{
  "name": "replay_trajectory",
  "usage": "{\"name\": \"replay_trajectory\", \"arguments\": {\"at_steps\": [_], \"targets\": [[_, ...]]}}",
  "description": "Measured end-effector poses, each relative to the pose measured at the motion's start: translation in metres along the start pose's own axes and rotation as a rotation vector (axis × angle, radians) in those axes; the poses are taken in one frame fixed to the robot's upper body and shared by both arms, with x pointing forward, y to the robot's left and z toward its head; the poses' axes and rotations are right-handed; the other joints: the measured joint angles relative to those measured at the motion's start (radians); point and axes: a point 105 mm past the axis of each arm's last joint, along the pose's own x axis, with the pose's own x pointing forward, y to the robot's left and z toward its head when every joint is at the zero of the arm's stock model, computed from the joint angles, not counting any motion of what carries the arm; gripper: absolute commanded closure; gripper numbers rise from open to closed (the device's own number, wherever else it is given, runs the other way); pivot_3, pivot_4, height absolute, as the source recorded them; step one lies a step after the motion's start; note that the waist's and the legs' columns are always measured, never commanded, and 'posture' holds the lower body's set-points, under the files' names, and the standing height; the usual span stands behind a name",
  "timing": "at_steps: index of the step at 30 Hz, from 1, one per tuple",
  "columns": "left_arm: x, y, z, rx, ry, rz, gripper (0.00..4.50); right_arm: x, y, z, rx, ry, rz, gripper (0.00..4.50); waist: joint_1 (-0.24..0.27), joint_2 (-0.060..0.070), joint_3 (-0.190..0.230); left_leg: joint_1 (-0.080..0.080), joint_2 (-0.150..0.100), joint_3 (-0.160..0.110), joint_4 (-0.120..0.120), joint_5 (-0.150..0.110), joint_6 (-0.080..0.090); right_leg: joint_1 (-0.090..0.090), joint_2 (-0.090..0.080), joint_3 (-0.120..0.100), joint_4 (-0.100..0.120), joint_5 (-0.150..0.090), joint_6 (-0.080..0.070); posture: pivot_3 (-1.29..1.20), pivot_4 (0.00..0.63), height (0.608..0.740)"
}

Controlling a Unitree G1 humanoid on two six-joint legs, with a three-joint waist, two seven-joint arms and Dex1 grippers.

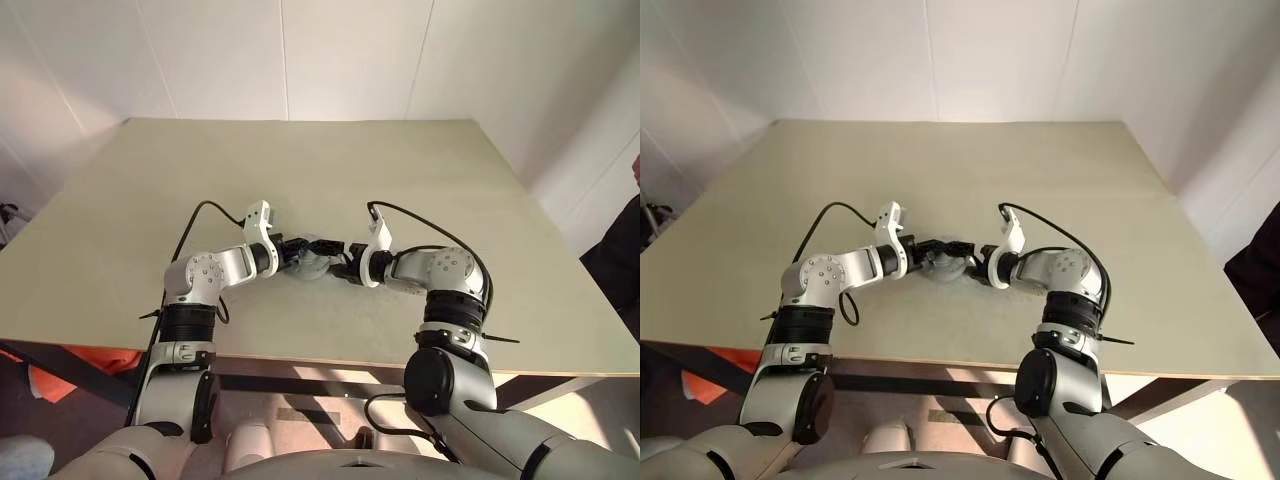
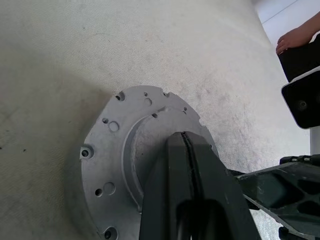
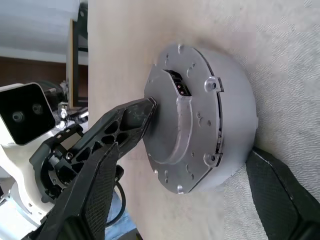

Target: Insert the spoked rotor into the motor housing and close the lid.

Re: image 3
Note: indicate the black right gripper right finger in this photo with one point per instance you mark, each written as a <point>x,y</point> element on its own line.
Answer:
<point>282,205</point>

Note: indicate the dark green upright post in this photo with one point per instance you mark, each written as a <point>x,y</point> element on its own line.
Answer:
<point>82,30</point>

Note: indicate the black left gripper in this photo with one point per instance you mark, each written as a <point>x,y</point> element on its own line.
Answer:
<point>57,170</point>

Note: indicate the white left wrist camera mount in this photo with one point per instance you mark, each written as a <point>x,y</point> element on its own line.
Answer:
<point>12,162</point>

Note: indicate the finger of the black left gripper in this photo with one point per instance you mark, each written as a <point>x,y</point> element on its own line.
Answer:
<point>130,115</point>

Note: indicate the dark metal stand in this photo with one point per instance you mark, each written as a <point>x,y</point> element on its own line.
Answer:
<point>65,110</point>

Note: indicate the blue grey fabric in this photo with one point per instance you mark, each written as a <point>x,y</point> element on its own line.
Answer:
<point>130,220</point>

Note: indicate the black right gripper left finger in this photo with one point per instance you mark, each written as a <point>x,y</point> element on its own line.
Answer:
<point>92,195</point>

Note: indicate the copper wound motor stator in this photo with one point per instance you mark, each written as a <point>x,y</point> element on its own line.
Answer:
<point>180,120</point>

